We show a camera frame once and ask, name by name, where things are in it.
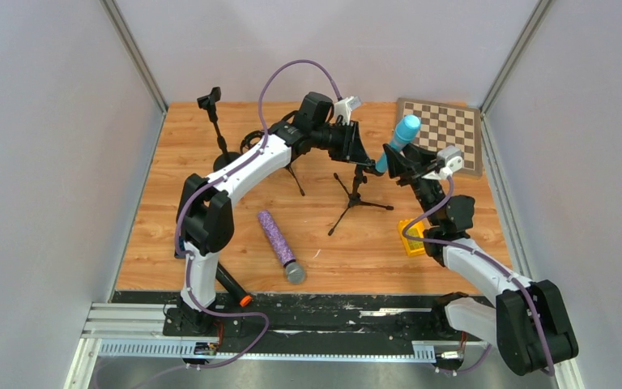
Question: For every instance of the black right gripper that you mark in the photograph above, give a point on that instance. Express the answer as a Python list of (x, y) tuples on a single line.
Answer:
[(415, 164)]

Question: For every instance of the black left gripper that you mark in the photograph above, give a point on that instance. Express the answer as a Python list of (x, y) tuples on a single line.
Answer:
[(350, 143)]

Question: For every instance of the blue toy microphone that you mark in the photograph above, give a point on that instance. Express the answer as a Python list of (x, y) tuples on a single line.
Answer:
[(404, 133)]

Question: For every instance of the black tripod clip stand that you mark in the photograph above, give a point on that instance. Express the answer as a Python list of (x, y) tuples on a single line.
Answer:
[(354, 198)]

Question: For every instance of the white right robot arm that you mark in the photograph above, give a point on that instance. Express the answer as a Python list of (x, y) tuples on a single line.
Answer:
[(525, 320)]

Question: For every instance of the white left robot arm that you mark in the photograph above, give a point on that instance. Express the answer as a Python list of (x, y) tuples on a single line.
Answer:
[(205, 222)]

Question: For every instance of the round base microphone stand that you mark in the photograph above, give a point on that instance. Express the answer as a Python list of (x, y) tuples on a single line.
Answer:
[(208, 103)]

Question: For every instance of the wooden chessboard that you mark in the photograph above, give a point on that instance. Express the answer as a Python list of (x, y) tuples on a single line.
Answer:
[(444, 125)]

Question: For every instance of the purple glitter microphone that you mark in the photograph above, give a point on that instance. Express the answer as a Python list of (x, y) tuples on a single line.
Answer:
[(294, 272)]

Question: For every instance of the small blue brick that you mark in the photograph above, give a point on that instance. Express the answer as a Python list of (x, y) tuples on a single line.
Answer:
[(180, 252)]

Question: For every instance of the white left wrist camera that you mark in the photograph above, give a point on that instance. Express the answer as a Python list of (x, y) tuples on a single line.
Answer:
[(343, 108)]

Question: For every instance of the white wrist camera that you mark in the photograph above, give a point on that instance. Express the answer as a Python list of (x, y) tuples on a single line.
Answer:
[(343, 108), (447, 162)]

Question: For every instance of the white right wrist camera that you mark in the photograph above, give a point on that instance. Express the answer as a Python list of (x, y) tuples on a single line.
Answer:
[(447, 162)]

